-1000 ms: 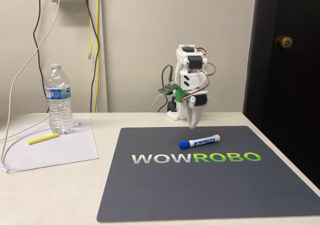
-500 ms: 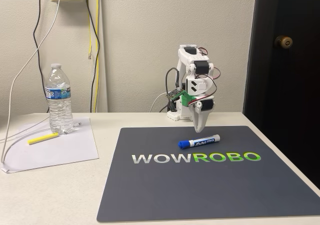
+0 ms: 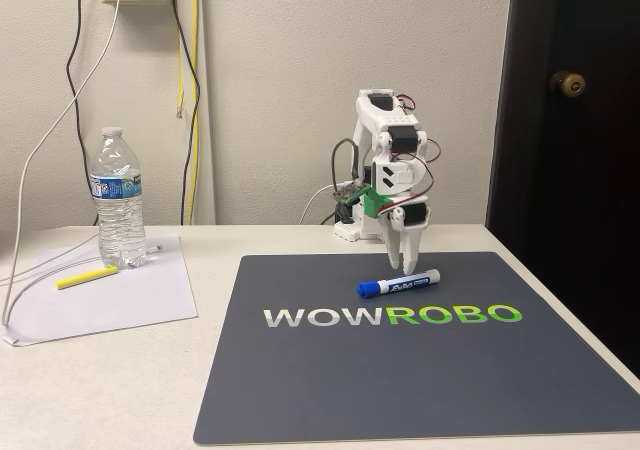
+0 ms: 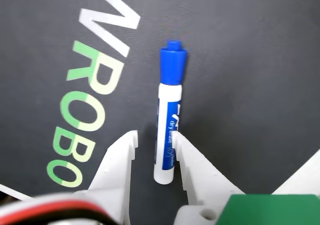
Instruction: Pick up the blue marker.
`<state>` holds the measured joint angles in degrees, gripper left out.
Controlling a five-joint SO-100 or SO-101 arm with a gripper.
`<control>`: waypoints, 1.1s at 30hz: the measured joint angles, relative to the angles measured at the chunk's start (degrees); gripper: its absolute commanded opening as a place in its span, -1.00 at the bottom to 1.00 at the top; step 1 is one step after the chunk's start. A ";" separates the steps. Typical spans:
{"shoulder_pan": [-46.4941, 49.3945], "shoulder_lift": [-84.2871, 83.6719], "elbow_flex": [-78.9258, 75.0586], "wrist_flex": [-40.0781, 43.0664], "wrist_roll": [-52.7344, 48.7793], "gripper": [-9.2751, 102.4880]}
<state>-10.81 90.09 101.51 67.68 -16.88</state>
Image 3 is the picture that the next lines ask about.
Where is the blue Expo marker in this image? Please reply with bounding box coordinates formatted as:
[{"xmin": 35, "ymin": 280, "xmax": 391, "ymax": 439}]
[{"xmin": 355, "ymin": 268, "xmax": 442, "ymax": 301}]

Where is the dark grey WOWROBO mat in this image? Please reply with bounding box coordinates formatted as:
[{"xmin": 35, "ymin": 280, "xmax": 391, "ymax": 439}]
[{"xmin": 193, "ymin": 251, "xmax": 640, "ymax": 446}]

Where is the dark door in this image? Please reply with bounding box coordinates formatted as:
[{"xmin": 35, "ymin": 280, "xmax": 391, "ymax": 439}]
[{"xmin": 485, "ymin": 0, "xmax": 640, "ymax": 379}]

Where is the brass door knob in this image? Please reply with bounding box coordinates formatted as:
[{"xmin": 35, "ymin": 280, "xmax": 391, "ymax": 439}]
[{"xmin": 548, "ymin": 70, "xmax": 587, "ymax": 100}]

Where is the white paper sheet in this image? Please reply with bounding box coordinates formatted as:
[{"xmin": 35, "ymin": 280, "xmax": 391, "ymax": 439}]
[{"xmin": 2, "ymin": 233, "xmax": 199, "ymax": 346}]

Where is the clear plastic water bottle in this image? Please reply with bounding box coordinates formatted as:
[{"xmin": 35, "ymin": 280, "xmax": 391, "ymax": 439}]
[{"xmin": 89, "ymin": 126, "xmax": 149, "ymax": 270}]

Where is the yellow highlighter pen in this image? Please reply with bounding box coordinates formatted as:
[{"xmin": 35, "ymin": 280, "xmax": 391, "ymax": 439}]
[{"xmin": 54, "ymin": 264, "xmax": 120, "ymax": 291}]

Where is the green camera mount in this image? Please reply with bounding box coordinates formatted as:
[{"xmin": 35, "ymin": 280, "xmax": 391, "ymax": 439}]
[{"xmin": 360, "ymin": 184, "xmax": 396, "ymax": 219}]

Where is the green camera circuit board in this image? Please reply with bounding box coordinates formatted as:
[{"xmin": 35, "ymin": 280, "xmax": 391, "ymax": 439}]
[{"xmin": 332, "ymin": 183, "xmax": 364, "ymax": 205}]

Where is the grey camera cable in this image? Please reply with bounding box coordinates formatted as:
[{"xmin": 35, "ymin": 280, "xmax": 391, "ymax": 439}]
[{"xmin": 330, "ymin": 138, "xmax": 362, "ymax": 187}]

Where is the white power cable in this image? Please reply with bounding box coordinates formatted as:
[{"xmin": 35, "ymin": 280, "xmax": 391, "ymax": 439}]
[{"xmin": 298, "ymin": 184, "xmax": 337, "ymax": 225}]

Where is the yellow cable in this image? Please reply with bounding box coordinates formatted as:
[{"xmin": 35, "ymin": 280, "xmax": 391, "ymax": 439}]
[
  {"xmin": 172, "ymin": 12, "xmax": 185, "ymax": 119},
  {"xmin": 185, "ymin": 0, "xmax": 199, "ymax": 226}
]

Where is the black cable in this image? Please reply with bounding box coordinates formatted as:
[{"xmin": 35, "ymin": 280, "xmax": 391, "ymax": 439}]
[
  {"xmin": 66, "ymin": 0, "xmax": 101, "ymax": 226},
  {"xmin": 172, "ymin": 0, "xmax": 201, "ymax": 224}
]

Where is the white charging cable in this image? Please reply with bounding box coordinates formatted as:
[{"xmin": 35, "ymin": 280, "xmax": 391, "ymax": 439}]
[{"xmin": 1, "ymin": 0, "xmax": 166, "ymax": 327}]

